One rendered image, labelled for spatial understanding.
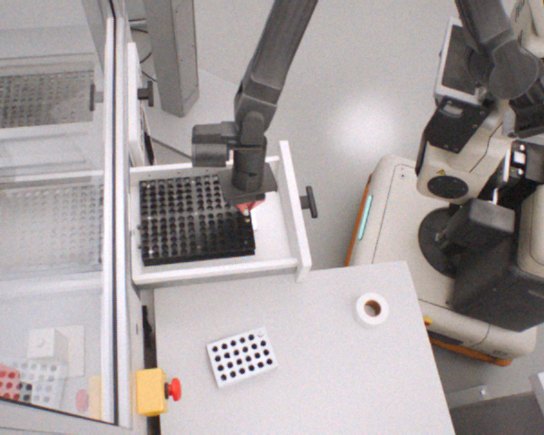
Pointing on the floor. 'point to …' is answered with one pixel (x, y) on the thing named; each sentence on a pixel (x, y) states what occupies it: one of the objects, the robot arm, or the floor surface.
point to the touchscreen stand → (181, 78)
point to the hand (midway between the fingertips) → (245, 207)
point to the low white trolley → (303, 357)
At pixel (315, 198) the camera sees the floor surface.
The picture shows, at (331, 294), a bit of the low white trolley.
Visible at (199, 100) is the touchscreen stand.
